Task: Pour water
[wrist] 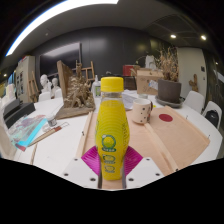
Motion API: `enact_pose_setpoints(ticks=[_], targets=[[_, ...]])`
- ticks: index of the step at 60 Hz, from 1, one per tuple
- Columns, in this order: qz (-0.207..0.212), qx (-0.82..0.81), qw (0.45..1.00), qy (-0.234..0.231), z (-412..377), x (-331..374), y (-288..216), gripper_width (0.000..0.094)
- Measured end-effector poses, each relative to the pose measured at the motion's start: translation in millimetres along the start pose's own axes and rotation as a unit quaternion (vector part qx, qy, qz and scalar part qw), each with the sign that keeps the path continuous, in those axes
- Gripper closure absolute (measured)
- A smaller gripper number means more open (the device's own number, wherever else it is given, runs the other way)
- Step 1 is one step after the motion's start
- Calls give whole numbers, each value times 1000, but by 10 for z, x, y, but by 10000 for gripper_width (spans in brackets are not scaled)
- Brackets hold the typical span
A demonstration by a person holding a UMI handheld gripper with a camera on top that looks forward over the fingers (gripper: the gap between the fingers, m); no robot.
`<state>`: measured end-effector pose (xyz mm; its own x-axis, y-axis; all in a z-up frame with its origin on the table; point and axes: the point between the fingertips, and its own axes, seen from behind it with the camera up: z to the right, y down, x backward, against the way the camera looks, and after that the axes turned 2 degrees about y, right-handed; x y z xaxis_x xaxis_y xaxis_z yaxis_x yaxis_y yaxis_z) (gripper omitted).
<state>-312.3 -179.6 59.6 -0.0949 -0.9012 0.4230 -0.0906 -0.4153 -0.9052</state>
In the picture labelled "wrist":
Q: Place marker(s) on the colourful painted canvas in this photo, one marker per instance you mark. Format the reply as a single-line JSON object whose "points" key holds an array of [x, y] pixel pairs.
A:
{"points": [[25, 131]]}

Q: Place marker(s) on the small paint jar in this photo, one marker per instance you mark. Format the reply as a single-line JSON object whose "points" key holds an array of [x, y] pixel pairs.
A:
{"points": [[51, 120]]}

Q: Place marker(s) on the wooden paintbrush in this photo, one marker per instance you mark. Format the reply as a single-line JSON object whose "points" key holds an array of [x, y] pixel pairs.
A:
{"points": [[46, 134]]}

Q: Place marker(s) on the brown carved wood sculpture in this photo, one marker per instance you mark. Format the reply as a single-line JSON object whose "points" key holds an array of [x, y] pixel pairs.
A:
{"points": [[78, 95]]}

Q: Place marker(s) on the clear pump bottle green label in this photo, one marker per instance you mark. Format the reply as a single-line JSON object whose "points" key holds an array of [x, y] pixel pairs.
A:
{"points": [[96, 88]]}

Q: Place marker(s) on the grey plant saucer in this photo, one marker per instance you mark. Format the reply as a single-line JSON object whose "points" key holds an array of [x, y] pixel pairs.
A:
{"points": [[166, 104]]}

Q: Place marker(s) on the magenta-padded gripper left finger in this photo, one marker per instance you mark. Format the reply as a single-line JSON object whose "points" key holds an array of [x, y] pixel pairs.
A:
{"points": [[78, 170]]}

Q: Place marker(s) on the round ceiling spotlight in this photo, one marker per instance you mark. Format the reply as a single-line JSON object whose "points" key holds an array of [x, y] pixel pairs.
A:
{"points": [[203, 37], [173, 36]]}

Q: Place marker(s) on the white plaster bust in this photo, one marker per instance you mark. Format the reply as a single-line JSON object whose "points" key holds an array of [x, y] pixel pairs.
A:
{"points": [[55, 85], [44, 83]]}

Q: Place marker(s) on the black case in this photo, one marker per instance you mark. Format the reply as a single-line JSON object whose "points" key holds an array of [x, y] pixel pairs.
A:
{"points": [[18, 113]]}

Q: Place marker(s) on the carved wooden figure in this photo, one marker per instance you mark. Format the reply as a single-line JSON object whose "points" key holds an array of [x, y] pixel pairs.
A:
{"points": [[193, 83]]}

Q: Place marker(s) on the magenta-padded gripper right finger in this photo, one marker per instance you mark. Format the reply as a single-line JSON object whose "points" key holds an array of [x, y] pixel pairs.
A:
{"points": [[146, 170]]}

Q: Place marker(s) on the flat round red coaster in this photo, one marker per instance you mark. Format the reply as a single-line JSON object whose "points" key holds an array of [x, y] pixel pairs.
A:
{"points": [[165, 117]]}

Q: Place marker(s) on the printed grey paper sheet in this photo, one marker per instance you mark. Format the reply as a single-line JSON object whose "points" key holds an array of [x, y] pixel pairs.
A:
{"points": [[128, 100]]}

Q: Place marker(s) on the black backpack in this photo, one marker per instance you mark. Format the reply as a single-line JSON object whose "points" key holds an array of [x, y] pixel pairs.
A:
{"points": [[212, 117]]}

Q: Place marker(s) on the cardboard box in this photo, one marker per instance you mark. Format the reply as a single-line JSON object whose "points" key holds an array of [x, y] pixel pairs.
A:
{"points": [[146, 81]]}

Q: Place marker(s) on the dried plant in grey pot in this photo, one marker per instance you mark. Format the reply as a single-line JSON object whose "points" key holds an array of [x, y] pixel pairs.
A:
{"points": [[169, 90]]}

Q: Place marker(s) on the white plaster figure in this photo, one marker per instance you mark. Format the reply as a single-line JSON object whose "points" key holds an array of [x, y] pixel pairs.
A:
{"points": [[150, 62]]}

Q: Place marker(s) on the wooden easel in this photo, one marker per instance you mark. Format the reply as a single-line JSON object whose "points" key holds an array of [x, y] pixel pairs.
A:
{"points": [[87, 71], [33, 86]]}

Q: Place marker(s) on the small clear glass cup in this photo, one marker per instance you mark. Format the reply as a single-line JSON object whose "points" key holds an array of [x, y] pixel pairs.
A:
{"points": [[143, 96]]}

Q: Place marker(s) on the yellow drink bottle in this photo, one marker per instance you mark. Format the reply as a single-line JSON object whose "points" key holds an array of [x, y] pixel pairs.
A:
{"points": [[111, 123]]}

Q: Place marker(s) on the thin wooden stick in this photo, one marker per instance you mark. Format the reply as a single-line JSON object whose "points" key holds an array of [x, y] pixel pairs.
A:
{"points": [[33, 154]]}

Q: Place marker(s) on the red box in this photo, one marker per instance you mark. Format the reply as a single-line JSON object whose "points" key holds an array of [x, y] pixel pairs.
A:
{"points": [[127, 70]]}

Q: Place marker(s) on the black wall screen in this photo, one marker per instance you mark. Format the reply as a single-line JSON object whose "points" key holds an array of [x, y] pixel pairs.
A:
{"points": [[60, 58]]}

